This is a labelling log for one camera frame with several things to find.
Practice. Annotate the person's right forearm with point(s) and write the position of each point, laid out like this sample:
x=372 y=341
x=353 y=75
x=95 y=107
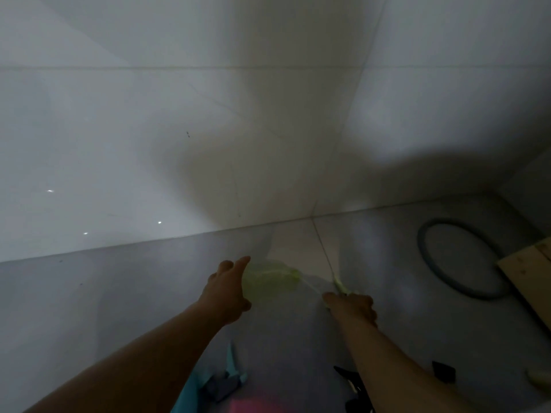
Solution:
x=396 y=374

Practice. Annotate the pink spray bottle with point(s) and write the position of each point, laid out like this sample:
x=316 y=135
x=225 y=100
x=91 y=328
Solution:
x=258 y=406

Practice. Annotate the black trigger sprayer head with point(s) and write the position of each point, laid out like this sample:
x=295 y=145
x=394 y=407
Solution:
x=355 y=387

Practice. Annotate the person's right hand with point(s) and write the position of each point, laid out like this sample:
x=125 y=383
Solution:
x=355 y=307

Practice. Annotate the yellow-green spray bottle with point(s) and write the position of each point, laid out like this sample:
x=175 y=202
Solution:
x=271 y=279

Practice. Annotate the person's left hand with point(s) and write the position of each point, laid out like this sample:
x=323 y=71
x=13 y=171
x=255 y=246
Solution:
x=224 y=292

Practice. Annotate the wooden board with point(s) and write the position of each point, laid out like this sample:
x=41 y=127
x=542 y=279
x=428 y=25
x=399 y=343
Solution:
x=529 y=279

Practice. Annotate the small black object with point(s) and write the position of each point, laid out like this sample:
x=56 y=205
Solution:
x=443 y=372

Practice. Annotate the person's left forearm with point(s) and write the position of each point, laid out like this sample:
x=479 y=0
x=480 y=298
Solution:
x=129 y=369

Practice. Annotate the grey yellow trigger sprayer head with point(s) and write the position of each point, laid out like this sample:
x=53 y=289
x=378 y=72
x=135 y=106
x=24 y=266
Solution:
x=341 y=286

